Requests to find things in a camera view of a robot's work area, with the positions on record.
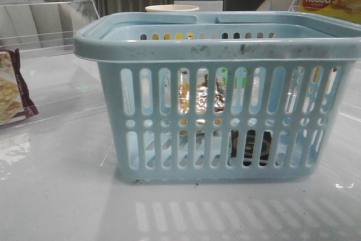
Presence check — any clear bagged bread packet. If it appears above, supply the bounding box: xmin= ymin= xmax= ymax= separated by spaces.
xmin=178 ymin=69 xmax=226 ymax=115

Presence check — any dark tissue pack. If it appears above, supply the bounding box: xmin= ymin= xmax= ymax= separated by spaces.
xmin=231 ymin=130 xmax=272 ymax=166

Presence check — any light blue plastic basket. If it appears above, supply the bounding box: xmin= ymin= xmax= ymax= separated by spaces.
xmin=73 ymin=11 xmax=360 ymax=181

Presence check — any cream paper cup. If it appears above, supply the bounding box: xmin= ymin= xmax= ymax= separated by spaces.
xmin=145 ymin=4 xmax=200 ymax=12

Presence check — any clear acrylic left shelf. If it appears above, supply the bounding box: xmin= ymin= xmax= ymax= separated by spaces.
xmin=0 ymin=0 xmax=105 ymax=129

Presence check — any maroon cracker snack packet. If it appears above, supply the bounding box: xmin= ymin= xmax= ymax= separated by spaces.
xmin=1 ymin=49 xmax=38 ymax=126

